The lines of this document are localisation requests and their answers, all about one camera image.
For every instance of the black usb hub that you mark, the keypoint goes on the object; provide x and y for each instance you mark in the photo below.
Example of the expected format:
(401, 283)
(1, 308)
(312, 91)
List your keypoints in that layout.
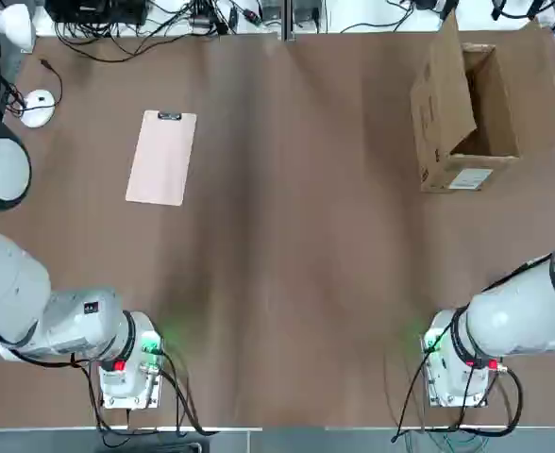
(200, 21)

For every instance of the black computer monitor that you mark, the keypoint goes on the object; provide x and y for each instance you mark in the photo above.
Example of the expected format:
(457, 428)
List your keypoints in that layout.
(93, 9)

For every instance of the brown cardboard box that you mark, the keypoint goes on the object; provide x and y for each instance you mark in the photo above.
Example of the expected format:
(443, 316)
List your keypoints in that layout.
(440, 108)

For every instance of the aluminium frame post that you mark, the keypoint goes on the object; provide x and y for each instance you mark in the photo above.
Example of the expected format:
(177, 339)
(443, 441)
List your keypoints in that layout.
(286, 19)

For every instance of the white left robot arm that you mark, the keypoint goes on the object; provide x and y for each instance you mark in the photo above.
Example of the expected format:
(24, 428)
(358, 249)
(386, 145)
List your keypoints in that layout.
(13, 283)

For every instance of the small black power adapter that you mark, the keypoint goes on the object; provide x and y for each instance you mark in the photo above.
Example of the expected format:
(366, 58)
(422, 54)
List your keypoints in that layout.
(449, 8)

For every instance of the pink clipboard with paper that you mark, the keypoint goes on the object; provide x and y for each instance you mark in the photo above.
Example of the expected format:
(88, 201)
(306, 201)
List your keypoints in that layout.
(162, 160)

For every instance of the white desk lamp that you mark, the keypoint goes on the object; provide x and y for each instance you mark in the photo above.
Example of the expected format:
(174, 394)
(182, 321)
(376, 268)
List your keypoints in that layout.
(37, 111)

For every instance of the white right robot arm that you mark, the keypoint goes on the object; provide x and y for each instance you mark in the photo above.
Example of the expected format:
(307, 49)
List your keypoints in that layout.
(509, 321)

